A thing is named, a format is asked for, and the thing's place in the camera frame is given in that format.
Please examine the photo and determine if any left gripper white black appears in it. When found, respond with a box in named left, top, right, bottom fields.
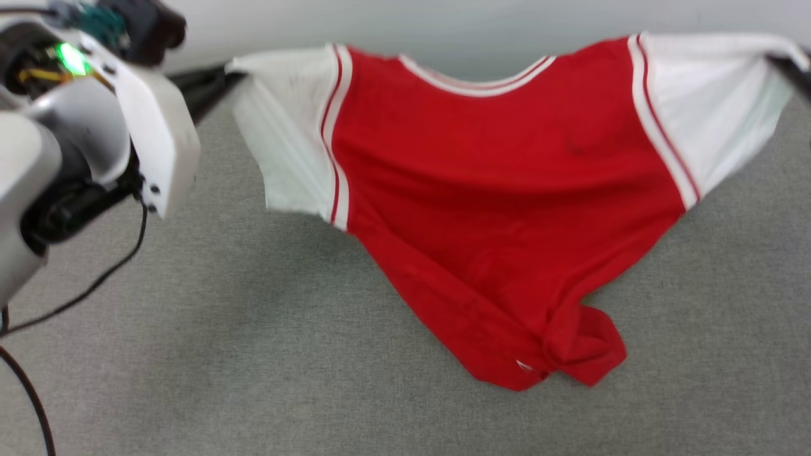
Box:
left=0, top=13, right=247, bottom=246

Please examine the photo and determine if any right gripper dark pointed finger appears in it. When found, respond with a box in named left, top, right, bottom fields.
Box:
left=766, top=53, right=811, bottom=106

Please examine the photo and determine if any red and white shirt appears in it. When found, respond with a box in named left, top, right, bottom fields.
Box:
left=225, top=31, right=811, bottom=392

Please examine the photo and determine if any grey fabric sofa seat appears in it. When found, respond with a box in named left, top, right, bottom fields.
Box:
left=0, top=76, right=811, bottom=456

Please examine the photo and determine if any left teal cable connector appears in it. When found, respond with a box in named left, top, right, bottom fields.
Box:
left=47, top=0, right=129, bottom=55

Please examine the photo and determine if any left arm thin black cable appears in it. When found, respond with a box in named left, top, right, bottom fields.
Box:
left=0, top=189, right=150, bottom=456

